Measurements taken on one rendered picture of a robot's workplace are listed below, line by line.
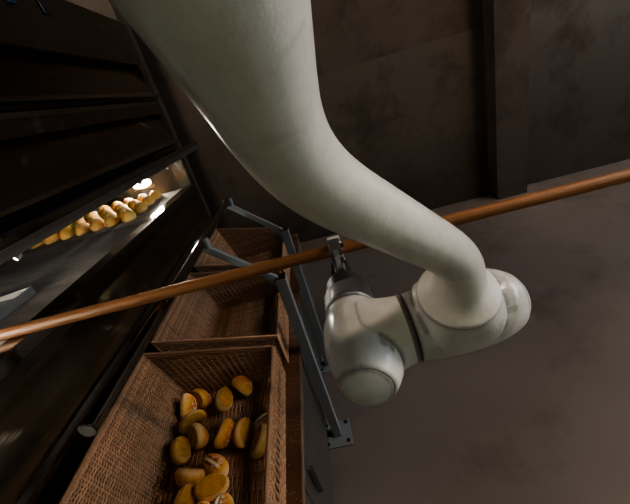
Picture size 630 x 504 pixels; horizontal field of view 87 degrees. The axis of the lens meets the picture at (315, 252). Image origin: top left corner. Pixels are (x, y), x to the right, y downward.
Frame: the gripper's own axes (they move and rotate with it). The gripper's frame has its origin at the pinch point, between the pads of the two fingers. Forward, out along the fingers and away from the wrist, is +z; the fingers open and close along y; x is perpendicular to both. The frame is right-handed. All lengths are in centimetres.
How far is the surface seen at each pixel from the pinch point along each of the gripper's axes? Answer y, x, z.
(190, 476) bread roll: 54, -58, -11
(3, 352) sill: 1, -83, -7
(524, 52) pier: -14, 200, 255
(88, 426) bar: 2, -44, -34
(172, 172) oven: -11, -90, 147
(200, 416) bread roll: 55, -61, 11
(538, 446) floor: 118, 60, 13
